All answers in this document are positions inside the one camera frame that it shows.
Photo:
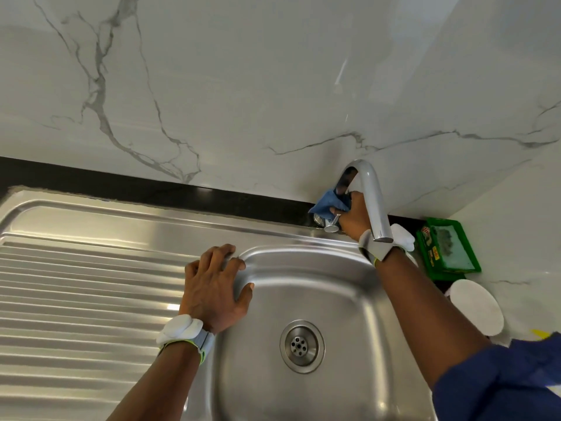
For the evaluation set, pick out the metal drain strainer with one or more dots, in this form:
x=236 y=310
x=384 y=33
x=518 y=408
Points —
x=301 y=346

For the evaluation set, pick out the person's left hand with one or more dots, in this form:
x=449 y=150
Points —
x=215 y=289

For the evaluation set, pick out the blue cloth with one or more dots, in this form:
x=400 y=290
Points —
x=326 y=204

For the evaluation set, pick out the green soap tray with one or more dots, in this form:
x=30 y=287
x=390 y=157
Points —
x=449 y=248

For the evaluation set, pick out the person's right hand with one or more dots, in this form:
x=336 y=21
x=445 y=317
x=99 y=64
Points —
x=355 y=219

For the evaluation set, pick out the white bowl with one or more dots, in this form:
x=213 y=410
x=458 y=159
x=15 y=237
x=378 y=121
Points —
x=478 y=307

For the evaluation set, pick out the stainless steel sink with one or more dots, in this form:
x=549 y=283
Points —
x=79 y=285

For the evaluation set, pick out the white left wrist tracker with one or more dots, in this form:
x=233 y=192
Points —
x=184 y=331

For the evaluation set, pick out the person's left forearm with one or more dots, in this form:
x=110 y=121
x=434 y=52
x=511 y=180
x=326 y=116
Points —
x=158 y=386

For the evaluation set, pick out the chrome faucet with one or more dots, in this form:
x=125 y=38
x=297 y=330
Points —
x=373 y=193

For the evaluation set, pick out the person's right forearm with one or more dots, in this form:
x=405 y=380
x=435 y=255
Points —
x=429 y=315

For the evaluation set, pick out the white yellow spray bottle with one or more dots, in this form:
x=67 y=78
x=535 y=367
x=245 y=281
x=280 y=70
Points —
x=541 y=333

